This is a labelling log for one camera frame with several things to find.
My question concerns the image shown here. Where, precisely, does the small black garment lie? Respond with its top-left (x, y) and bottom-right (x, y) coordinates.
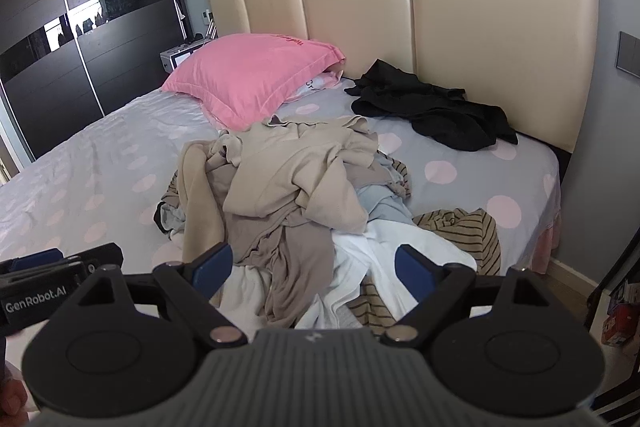
top-left (152, 202), bottom-right (173, 235)

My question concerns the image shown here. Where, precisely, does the black shelf frame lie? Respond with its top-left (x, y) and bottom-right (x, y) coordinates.
top-left (582, 239), bottom-right (640, 418)

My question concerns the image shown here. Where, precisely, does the white nightstand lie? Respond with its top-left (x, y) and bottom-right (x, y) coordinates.
top-left (160, 38), bottom-right (213, 72)

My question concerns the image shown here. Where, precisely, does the taupe garment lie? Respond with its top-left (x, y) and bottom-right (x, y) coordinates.
top-left (205, 167), bottom-right (336, 330)

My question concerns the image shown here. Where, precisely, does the light blue garment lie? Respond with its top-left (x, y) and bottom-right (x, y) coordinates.
top-left (355, 152), bottom-right (416, 233)

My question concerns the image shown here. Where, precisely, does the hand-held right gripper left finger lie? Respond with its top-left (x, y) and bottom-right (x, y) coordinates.
top-left (75, 243), bottom-right (247, 349)

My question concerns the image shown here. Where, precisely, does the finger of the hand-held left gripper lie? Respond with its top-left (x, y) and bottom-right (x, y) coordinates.
top-left (64, 243), bottom-right (124, 279)
top-left (0, 248), bottom-right (63, 274)

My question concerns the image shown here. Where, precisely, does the pink pillow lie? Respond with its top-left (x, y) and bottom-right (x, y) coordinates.
top-left (161, 33), bottom-right (347, 132)

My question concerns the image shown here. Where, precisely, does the pink bed skirt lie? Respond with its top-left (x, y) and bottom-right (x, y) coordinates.
top-left (525, 212), bottom-right (563, 275)

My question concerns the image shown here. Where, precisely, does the light beige garment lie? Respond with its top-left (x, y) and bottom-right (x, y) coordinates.
top-left (177, 129), bottom-right (241, 268)

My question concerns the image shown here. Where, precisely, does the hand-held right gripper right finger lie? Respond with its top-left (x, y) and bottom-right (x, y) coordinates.
top-left (381, 245), bottom-right (556, 349)

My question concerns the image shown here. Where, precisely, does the brown striped garment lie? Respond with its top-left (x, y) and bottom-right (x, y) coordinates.
top-left (347, 207), bottom-right (502, 327)

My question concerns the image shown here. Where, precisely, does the person's left hand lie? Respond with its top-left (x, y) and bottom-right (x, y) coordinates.
top-left (0, 377), bottom-right (33, 427)

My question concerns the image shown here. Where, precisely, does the dark striped garment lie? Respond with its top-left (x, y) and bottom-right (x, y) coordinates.
top-left (159, 167), bottom-right (188, 208)

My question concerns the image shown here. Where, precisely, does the red printed box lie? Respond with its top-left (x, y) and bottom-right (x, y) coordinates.
top-left (600, 304), bottom-right (636, 348)

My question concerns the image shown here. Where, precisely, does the beige padded headboard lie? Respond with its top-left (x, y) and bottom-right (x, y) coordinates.
top-left (207, 0), bottom-right (599, 154)

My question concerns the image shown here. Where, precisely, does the grey wall switch panel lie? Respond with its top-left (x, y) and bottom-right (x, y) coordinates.
top-left (616, 31), bottom-right (640, 80)

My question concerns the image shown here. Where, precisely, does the white printed pillow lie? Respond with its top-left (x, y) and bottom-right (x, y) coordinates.
top-left (290, 69), bottom-right (346, 100)

